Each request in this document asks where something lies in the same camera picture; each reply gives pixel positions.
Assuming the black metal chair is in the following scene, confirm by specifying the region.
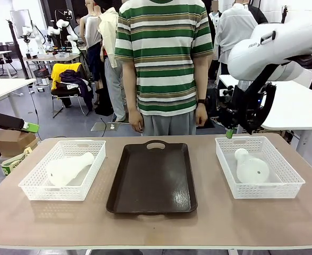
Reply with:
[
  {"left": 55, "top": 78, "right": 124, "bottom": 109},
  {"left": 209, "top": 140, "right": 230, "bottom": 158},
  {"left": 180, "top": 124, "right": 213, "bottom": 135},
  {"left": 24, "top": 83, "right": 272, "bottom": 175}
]
[{"left": 50, "top": 87, "right": 90, "bottom": 119}]

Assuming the mannequin with cream jacket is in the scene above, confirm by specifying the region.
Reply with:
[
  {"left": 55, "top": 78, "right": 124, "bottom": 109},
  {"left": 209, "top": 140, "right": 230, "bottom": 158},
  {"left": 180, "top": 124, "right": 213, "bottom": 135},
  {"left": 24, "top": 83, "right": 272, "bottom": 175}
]
[{"left": 97, "top": 0, "right": 127, "bottom": 123}]

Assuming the white side table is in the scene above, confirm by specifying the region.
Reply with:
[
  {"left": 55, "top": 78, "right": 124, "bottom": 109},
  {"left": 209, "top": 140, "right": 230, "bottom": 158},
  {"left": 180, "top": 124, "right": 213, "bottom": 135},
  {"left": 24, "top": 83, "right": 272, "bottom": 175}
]
[{"left": 0, "top": 77, "right": 37, "bottom": 128}]

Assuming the red and black toolbox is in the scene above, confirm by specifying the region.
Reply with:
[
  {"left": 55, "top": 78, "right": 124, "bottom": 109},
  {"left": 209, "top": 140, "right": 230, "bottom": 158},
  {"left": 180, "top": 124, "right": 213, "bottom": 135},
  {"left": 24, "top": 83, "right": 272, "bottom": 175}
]
[{"left": 32, "top": 67, "right": 52, "bottom": 86}]

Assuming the background workbench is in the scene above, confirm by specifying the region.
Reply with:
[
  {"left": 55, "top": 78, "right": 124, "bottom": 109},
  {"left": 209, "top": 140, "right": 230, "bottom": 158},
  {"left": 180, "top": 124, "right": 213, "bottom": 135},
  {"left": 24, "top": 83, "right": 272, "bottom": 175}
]
[{"left": 22, "top": 50, "right": 82, "bottom": 70}]

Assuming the dark brown plastic tray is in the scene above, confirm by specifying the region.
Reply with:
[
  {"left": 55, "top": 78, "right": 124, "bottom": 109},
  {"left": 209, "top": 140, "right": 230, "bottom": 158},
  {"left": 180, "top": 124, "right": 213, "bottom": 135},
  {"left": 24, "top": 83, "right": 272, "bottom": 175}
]
[{"left": 106, "top": 140, "right": 198, "bottom": 215}]

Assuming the green and white carton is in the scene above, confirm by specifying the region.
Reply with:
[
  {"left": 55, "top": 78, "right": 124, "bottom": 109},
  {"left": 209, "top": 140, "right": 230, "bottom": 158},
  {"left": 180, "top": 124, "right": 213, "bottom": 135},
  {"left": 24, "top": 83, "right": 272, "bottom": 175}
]
[{"left": 1, "top": 147, "right": 33, "bottom": 177}]

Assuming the person in green striped shirt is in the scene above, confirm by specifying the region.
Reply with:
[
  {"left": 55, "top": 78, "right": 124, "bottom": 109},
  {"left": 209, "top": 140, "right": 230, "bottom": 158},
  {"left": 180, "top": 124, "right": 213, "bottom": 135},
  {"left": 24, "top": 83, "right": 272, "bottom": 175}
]
[{"left": 114, "top": 0, "right": 215, "bottom": 136}]

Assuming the mannequin with white tank top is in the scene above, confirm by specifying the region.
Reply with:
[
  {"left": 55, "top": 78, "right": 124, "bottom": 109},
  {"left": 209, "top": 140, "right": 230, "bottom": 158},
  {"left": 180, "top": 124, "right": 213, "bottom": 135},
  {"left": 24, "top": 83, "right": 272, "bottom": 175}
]
[{"left": 79, "top": 0, "right": 104, "bottom": 90}]

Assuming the brown cardboard box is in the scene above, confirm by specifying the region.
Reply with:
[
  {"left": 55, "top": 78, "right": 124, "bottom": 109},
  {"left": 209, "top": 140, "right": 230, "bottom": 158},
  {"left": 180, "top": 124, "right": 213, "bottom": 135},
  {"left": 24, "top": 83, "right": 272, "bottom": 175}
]
[{"left": 0, "top": 129, "right": 40, "bottom": 157}]

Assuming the black tripod pole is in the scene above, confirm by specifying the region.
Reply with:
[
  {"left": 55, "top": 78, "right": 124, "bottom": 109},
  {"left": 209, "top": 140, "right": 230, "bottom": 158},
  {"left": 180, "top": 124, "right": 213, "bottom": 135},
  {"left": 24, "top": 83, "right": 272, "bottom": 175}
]
[{"left": 6, "top": 19, "right": 29, "bottom": 79}]

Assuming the grey mannequin floor plate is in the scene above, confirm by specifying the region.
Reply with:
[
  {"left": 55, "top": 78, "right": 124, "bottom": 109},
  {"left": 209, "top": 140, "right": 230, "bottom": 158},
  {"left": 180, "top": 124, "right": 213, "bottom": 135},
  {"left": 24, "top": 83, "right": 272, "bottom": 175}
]
[{"left": 90, "top": 121, "right": 133, "bottom": 132}]

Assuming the black office chair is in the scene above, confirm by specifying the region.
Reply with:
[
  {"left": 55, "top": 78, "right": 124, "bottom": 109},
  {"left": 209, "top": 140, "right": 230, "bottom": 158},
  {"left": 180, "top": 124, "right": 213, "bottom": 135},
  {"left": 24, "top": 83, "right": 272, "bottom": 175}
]
[{"left": 0, "top": 44, "right": 17, "bottom": 78}]

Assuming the black right arm cable sleeve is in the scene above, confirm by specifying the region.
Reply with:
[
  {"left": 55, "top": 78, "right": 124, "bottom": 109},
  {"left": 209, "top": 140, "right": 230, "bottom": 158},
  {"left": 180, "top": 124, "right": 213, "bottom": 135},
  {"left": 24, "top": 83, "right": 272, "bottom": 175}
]
[{"left": 237, "top": 47, "right": 312, "bottom": 135}]

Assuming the dark purple garment pile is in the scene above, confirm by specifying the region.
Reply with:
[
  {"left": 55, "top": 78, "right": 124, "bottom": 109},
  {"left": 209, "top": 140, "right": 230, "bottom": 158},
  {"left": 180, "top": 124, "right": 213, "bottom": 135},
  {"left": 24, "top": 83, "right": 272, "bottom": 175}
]
[{"left": 59, "top": 69, "right": 95, "bottom": 112}]

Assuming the black light stand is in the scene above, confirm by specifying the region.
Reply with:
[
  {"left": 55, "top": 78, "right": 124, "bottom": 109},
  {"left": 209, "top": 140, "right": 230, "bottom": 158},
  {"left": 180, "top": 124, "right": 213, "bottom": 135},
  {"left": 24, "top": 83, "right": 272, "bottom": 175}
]
[{"left": 281, "top": 4, "right": 290, "bottom": 24}]

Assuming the person's left hand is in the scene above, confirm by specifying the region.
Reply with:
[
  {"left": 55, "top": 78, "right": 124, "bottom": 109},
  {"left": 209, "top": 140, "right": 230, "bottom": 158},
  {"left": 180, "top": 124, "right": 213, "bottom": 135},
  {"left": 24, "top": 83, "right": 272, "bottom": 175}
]
[{"left": 195, "top": 104, "right": 208, "bottom": 128}]

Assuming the whiteboard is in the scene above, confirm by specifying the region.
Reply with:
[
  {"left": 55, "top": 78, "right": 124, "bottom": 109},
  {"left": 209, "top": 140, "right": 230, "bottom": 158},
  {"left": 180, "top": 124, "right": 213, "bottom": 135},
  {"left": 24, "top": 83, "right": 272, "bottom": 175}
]
[{"left": 10, "top": 9, "right": 35, "bottom": 39}]

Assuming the mannequin with white shirt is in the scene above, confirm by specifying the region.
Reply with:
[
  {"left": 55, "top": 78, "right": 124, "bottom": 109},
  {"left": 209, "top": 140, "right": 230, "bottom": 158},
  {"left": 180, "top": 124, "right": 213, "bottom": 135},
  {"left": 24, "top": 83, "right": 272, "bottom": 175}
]
[{"left": 214, "top": 2, "right": 260, "bottom": 67}]

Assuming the white perforated plastic basket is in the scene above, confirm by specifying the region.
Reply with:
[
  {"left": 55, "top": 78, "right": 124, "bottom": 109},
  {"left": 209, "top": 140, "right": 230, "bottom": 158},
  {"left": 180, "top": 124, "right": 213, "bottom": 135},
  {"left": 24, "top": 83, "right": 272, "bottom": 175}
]
[
  {"left": 215, "top": 136, "right": 306, "bottom": 199},
  {"left": 18, "top": 140, "right": 106, "bottom": 201}
]

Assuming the person's left forearm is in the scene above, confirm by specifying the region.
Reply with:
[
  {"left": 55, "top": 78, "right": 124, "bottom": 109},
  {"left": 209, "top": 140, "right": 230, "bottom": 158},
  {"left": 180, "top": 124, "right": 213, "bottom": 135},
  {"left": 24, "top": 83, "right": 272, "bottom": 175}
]
[{"left": 194, "top": 54, "right": 208, "bottom": 100}]

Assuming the frosted white conical flask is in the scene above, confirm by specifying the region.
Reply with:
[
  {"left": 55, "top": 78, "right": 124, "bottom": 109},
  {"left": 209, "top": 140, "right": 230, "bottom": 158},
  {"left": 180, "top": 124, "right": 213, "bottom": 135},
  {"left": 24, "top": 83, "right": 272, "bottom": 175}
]
[
  {"left": 234, "top": 148, "right": 270, "bottom": 184},
  {"left": 46, "top": 152, "right": 95, "bottom": 186}
]

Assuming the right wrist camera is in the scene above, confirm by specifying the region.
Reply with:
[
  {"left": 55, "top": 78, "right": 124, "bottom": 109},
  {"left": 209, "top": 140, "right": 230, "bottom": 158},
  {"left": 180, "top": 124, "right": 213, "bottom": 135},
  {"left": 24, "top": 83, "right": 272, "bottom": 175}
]
[{"left": 219, "top": 86, "right": 236, "bottom": 103}]

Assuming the yellow garment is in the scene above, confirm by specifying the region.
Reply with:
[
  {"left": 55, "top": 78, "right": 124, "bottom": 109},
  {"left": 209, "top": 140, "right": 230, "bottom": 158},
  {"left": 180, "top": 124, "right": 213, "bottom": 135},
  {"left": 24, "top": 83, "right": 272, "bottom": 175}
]
[{"left": 50, "top": 63, "right": 82, "bottom": 91}]

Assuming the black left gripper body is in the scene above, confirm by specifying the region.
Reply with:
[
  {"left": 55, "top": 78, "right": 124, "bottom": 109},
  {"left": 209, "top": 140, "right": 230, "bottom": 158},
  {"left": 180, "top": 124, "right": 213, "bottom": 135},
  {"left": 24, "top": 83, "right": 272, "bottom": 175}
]
[{"left": 0, "top": 110, "right": 25, "bottom": 131}]

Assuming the person's right forearm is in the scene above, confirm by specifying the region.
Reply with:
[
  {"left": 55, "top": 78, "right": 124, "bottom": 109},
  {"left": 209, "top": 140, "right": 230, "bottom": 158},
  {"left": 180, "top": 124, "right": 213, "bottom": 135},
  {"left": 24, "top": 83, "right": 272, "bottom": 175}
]
[{"left": 122, "top": 59, "right": 138, "bottom": 112}]

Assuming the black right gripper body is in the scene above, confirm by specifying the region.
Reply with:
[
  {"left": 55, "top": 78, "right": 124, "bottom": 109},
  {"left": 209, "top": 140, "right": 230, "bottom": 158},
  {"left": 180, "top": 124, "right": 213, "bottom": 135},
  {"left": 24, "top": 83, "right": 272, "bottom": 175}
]
[{"left": 218, "top": 106, "right": 241, "bottom": 131}]

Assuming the person's right hand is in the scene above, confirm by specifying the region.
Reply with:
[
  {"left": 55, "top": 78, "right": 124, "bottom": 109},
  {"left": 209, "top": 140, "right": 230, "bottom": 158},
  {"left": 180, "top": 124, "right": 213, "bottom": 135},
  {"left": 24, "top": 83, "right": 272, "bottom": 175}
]
[{"left": 129, "top": 109, "right": 145, "bottom": 133}]

